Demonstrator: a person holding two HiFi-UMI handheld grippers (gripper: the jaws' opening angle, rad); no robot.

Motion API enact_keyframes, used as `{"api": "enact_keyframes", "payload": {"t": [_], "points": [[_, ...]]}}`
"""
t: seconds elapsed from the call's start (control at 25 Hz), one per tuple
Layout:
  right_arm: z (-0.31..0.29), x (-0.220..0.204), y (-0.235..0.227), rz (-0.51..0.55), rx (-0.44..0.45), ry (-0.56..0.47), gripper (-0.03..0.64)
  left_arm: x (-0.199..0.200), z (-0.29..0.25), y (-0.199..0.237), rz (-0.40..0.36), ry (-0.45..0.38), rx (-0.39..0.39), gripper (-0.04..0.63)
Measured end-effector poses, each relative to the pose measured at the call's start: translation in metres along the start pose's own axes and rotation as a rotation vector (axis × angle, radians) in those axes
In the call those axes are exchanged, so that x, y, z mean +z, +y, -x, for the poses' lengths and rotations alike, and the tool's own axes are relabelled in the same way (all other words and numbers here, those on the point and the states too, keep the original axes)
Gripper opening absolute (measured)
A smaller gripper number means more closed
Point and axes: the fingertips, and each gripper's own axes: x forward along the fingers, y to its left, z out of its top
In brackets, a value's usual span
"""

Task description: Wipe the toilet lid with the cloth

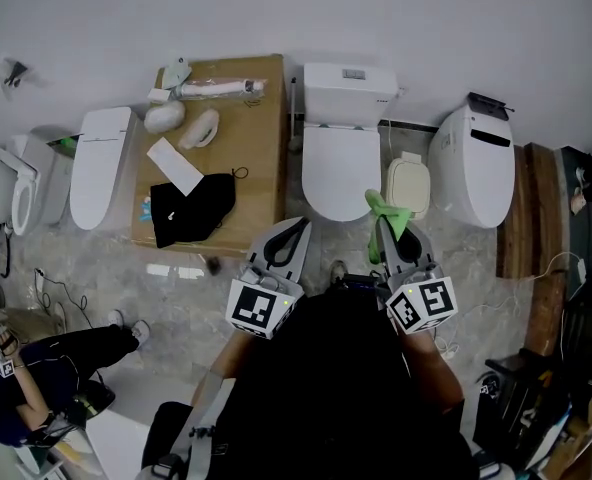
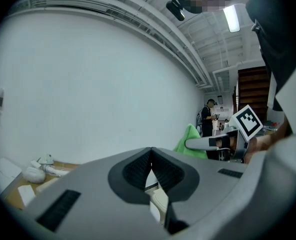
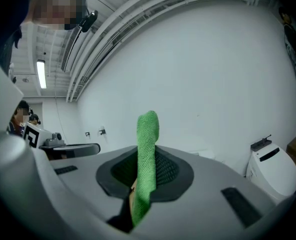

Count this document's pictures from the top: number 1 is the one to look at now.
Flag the green cleaning cloth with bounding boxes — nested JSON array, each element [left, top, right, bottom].
[[364, 188, 413, 266]]

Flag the grey shoulder strap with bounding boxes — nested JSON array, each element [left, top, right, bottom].
[[184, 374, 233, 480]]

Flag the person's shoe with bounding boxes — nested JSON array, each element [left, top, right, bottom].
[[327, 259, 350, 285]]

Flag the person's right forearm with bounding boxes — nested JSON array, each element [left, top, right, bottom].
[[400, 329, 466, 415]]

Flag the pale green plastic packet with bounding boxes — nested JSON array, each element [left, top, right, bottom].
[[161, 54, 194, 90]]

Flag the brown wooden planks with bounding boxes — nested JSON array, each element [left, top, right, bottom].
[[495, 141, 571, 358]]

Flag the person's left forearm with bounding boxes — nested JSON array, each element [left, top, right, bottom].
[[204, 326, 258, 395]]

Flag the toilet brush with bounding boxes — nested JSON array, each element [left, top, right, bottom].
[[287, 76, 303, 152]]

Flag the foam-wrapped white seat part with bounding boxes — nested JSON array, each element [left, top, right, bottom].
[[177, 108, 221, 151]]

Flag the white toilet lid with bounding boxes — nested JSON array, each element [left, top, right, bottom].
[[301, 126, 383, 223]]

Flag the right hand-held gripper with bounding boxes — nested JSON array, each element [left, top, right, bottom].
[[377, 215, 459, 337]]

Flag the person's black clothing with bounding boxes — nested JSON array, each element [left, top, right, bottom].
[[140, 281, 478, 480]]

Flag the plastic-wrapped black wall hook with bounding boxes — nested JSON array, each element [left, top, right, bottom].
[[0, 57, 38, 90]]

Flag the black belt device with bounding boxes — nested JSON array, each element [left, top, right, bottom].
[[337, 273, 383, 295]]

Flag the white charger with cable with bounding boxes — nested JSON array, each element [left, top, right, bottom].
[[539, 251, 591, 290]]

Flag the black cloth bag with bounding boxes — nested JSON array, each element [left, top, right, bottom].
[[149, 166, 250, 250]]

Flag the white paper sheet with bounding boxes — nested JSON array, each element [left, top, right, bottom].
[[146, 136, 203, 197]]

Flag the white smart toilet black panel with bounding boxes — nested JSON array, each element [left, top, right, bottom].
[[426, 92, 518, 230]]

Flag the oval white foam bundle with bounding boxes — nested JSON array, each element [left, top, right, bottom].
[[142, 99, 187, 135]]

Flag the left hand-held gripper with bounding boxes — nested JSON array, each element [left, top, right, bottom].
[[224, 215, 314, 341]]

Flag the plastic-wrapped white pipe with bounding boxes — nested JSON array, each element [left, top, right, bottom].
[[174, 77, 269, 101]]

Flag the white toilet with tank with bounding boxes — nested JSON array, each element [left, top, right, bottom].
[[300, 62, 401, 223]]

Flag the large cardboard box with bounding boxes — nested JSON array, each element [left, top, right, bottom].
[[130, 52, 288, 260]]

